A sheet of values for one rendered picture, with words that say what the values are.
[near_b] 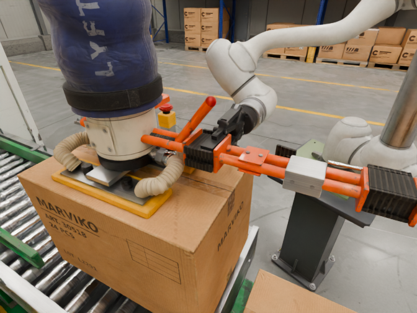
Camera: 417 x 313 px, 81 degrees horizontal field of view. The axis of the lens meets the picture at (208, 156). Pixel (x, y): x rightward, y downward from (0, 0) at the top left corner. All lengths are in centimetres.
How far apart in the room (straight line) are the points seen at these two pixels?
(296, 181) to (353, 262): 158
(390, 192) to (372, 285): 153
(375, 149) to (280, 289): 65
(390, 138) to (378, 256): 123
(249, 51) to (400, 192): 53
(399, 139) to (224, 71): 66
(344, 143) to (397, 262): 119
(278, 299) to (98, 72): 96
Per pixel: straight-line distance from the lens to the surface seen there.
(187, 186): 66
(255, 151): 53
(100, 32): 54
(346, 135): 121
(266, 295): 109
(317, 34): 88
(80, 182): 73
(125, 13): 54
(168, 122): 126
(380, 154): 110
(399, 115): 104
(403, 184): 52
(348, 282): 193
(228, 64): 78
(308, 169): 50
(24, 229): 155
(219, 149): 51
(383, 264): 213
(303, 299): 112
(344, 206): 121
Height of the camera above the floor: 150
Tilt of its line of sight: 33 degrees down
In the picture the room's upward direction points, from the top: straight up
